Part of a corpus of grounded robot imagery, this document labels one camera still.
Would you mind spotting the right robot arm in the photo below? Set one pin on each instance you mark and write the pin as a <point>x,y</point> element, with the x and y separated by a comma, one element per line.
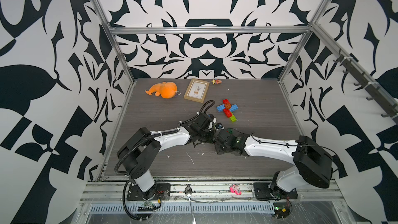
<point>312,165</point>

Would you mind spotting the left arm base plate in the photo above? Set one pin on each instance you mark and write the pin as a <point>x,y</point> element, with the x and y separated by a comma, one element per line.
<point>157,191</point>

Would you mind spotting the lime lego brick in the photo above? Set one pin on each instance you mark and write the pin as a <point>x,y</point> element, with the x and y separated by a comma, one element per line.
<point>233,118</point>

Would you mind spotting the pink toy on rail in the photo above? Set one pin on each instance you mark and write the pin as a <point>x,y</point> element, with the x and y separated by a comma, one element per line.
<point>235,189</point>

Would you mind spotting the orange square lego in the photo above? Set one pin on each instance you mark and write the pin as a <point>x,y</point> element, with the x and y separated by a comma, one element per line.
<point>228,106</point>

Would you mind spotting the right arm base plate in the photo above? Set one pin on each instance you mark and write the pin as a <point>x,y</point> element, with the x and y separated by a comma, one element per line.
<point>268,192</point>

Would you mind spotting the blue lego brick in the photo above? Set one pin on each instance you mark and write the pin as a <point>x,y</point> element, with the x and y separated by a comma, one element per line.
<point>233,108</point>
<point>220,108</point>

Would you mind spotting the metal spoon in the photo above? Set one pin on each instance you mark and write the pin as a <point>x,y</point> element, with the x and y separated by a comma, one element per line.
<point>188,192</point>

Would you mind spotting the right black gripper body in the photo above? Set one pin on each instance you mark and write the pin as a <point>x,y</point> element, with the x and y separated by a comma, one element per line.
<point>219,150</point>

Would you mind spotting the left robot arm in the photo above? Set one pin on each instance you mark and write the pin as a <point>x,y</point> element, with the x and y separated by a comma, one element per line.
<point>137,155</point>

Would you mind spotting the small toy figure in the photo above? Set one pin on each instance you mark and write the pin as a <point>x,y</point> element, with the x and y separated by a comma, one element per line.
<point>216,81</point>

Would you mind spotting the orange plush toy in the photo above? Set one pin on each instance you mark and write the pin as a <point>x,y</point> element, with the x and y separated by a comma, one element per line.
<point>166,90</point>

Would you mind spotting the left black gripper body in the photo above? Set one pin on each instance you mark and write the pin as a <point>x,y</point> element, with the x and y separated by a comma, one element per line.
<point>205,136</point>

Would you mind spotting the wall hook rack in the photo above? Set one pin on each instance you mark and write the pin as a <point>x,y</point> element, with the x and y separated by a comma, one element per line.
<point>365,81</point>

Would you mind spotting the wooden picture frame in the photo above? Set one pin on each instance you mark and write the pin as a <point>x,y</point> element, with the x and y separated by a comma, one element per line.
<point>196,90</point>

